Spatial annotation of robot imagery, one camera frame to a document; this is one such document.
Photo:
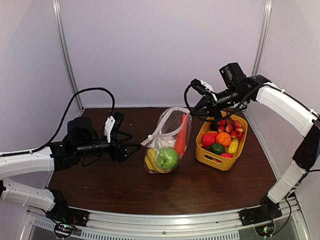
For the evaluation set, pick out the red toy lychee bunch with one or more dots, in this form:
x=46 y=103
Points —
x=232 y=127

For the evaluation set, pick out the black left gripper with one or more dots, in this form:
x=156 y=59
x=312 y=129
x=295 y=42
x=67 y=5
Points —
x=120 y=154

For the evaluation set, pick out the dark toy plum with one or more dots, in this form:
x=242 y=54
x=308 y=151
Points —
x=214 y=126

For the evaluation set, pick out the orange toy orange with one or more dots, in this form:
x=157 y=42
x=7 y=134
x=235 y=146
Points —
x=223 y=138

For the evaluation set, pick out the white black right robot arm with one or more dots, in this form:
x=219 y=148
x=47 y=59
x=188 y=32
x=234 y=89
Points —
x=305 y=120

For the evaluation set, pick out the yellow toy bell pepper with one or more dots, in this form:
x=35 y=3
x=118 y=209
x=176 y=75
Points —
x=151 y=163

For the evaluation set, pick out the pink wrinkled toy fruit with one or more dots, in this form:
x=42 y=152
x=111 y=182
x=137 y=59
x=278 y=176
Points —
x=209 y=138

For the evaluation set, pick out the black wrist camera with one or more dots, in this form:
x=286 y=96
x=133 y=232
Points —
x=202 y=87
x=112 y=125

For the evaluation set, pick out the aluminium front rail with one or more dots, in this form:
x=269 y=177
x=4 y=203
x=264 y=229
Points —
x=221 y=225

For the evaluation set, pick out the orange toy carrot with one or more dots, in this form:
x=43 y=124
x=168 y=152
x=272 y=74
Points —
x=180 y=143

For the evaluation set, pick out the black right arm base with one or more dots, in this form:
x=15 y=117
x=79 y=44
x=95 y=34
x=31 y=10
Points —
x=266 y=211

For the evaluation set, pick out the yellow plastic basket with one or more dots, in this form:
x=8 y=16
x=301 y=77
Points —
x=204 y=154

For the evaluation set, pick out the right aluminium frame post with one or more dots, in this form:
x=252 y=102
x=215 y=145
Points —
x=263 y=36

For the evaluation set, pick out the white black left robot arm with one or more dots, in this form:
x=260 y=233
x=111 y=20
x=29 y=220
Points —
x=52 y=157

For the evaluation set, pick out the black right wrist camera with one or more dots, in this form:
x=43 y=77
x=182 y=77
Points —
x=202 y=87

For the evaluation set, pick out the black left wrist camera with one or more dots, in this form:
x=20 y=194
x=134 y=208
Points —
x=112 y=125

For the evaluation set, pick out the white toy cauliflower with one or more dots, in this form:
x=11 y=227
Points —
x=167 y=143

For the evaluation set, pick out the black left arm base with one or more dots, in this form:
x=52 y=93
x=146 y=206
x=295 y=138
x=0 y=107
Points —
x=69 y=215

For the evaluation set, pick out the red toy apple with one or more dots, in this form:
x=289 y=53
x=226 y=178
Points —
x=226 y=155

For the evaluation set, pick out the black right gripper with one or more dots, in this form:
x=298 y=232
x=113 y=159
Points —
x=212 y=108

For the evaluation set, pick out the green toy apple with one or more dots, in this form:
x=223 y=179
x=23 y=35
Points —
x=167 y=158

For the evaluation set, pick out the clear zip top bag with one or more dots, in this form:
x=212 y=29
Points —
x=168 y=127

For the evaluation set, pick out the yellow toy corn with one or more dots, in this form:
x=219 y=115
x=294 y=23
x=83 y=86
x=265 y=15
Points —
x=233 y=147

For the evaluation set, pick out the green toy avocado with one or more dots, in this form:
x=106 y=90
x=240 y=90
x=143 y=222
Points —
x=217 y=148

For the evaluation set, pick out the aluminium frame post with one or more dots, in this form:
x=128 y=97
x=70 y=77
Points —
x=63 y=45
x=263 y=36

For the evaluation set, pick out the left aluminium frame post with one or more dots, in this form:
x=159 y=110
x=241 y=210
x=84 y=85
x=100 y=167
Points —
x=63 y=45

